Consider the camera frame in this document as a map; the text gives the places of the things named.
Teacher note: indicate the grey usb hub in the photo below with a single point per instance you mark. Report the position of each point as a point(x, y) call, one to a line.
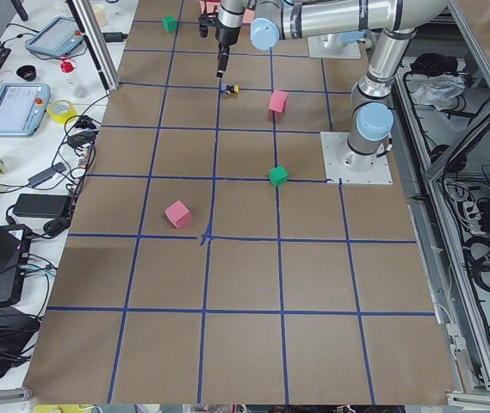
point(45, 175)

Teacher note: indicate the yellow tape roll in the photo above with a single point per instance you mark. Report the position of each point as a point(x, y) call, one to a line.
point(62, 111)

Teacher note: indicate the crumpled white cloth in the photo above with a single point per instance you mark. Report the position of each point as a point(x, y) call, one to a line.
point(441, 92)

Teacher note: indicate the upper teach pendant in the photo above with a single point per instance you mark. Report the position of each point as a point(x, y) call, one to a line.
point(58, 39)

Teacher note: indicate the green cube centre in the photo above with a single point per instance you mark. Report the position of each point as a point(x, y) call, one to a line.
point(278, 176)

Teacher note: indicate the pink plastic tray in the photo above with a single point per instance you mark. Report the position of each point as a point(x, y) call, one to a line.
point(214, 5)

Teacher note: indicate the green cube far corner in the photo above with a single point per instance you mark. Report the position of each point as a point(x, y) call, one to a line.
point(170, 23)

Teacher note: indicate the pink cube near arm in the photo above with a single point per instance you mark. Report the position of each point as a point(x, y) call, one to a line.
point(277, 103)

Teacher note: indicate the teach pendant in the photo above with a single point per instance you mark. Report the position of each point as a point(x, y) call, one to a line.
point(22, 107)
point(58, 39)

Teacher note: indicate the lower teach pendant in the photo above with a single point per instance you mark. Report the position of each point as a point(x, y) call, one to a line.
point(22, 107)

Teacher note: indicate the black bowl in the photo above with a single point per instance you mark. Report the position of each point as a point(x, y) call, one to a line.
point(27, 73)

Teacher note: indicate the aluminium frame post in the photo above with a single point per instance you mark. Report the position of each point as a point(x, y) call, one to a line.
point(83, 14)

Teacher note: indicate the black power adapter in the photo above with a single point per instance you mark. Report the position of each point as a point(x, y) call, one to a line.
point(41, 205)

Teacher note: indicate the yellow push button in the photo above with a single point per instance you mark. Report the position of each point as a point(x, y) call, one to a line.
point(229, 89)

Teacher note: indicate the pink cube front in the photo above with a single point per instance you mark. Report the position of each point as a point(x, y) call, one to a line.
point(178, 214)

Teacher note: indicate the red small object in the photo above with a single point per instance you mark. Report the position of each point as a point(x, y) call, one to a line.
point(67, 66)

